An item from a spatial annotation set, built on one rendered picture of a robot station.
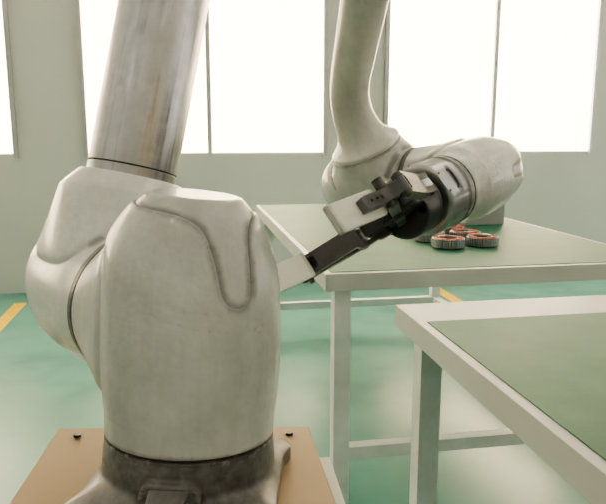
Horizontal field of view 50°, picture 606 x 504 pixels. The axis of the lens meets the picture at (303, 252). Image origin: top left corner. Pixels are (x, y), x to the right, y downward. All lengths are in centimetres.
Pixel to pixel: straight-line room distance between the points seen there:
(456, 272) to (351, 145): 108
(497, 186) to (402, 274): 106
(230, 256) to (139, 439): 17
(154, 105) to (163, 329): 30
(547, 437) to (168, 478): 56
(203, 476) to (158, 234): 20
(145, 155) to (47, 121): 426
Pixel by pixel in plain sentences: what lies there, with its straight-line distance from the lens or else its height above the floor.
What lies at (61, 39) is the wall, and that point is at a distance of 501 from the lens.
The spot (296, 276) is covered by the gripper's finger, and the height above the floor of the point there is 98.
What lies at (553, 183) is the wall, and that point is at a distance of 573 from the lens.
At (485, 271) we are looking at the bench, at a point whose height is 74.
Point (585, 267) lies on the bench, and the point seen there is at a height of 74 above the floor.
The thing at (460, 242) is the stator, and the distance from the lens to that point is 227.
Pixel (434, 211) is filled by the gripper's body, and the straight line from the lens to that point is 77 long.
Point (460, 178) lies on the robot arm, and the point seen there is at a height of 108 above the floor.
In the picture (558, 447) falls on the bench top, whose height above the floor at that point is 73.
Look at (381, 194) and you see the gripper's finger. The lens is 63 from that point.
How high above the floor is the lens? 113
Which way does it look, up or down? 10 degrees down
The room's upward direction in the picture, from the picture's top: straight up
